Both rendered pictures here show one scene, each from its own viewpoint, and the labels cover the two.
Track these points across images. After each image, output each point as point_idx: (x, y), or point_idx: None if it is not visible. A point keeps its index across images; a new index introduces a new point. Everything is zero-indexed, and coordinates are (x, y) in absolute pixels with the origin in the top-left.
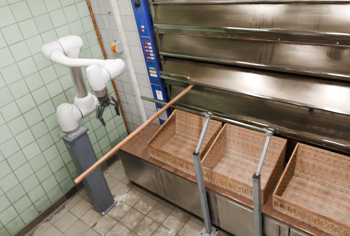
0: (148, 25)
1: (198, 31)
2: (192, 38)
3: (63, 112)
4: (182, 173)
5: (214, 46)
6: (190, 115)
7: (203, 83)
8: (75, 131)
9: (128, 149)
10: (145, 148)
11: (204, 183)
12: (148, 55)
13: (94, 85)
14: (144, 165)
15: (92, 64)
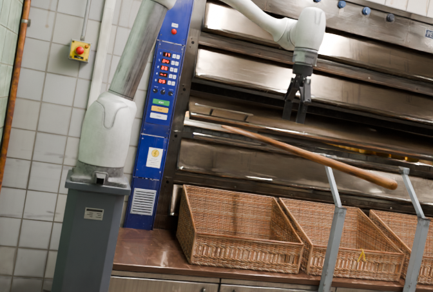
0: (188, 26)
1: (273, 53)
2: (255, 62)
3: (127, 111)
4: (274, 273)
5: (290, 77)
6: (216, 193)
7: (274, 126)
8: (123, 173)
9: (127, 261)
10: (159, 256)
11: (317, 277)
12: (162, 77)
13: (321, 38)
14: (173, 289)
15: (263, 16)
